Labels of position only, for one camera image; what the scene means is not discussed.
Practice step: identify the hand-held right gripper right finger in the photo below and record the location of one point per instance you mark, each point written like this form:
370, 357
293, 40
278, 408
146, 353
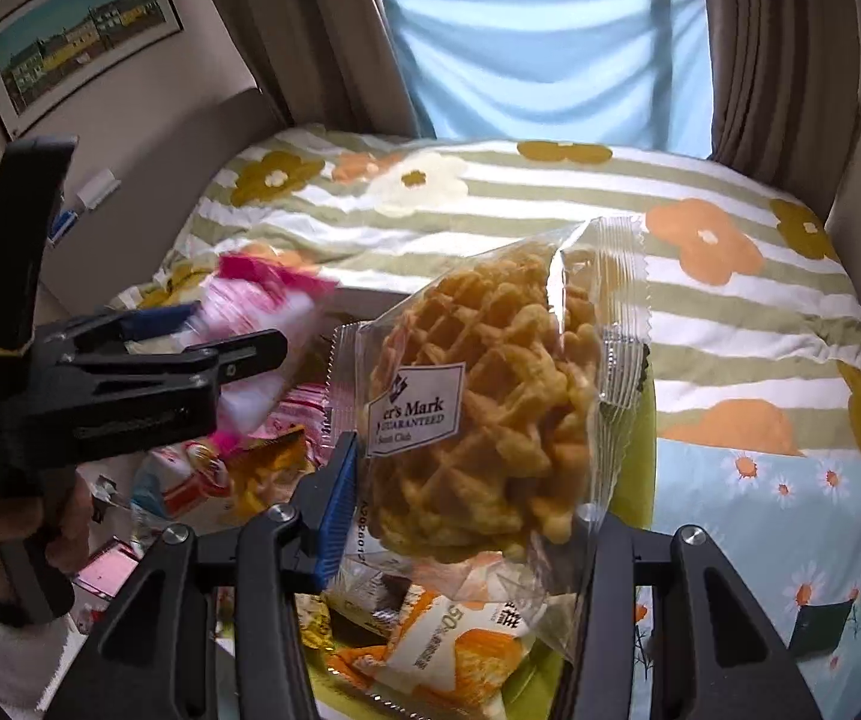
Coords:
625, 585

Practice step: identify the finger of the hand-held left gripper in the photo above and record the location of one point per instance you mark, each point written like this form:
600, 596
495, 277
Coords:
235, 356
168, 319

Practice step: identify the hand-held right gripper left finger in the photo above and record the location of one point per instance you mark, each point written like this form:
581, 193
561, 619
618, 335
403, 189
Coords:
336, 495

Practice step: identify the pink white snack packet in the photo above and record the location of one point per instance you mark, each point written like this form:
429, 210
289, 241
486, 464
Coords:
273, 315

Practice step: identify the green cardboard box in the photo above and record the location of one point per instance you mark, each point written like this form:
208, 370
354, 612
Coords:
636, 465

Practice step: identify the clear waffle packet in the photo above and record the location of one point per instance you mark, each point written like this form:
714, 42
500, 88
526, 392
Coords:
475, 390

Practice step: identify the person's left forearm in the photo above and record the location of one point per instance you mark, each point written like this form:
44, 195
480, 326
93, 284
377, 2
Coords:
3, 660

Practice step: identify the person's left hand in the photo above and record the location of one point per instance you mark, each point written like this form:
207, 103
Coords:
70, 532

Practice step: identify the gold yellow snack packet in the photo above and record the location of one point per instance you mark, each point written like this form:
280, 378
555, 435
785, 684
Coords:
273, 472

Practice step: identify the pink striped snack packet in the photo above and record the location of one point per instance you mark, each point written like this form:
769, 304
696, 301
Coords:
299, 412

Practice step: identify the red white snack packet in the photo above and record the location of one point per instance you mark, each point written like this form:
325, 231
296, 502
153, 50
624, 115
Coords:
190, 476

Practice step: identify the pink flat box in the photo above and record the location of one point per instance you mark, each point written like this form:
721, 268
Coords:
108, 570

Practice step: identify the small white device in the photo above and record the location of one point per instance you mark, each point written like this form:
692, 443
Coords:
96, 189

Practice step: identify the beige padded headboard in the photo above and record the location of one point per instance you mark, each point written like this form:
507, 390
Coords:
175, 165

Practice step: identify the light blue daisy bed sheet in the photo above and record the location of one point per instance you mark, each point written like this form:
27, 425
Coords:
775, 540

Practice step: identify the orange white snack packet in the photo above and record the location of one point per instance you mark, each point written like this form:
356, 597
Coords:
438, 645

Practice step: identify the brown curtain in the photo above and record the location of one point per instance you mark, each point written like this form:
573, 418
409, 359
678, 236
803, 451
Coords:
775, 52
310, 15

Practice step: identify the striped floral blanket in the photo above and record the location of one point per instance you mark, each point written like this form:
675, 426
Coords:
550, 187

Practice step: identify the light blue window cloth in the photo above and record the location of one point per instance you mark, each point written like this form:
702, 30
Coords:
535, 60

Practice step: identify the framed wall picture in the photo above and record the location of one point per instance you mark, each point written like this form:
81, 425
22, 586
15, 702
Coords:
78, 30

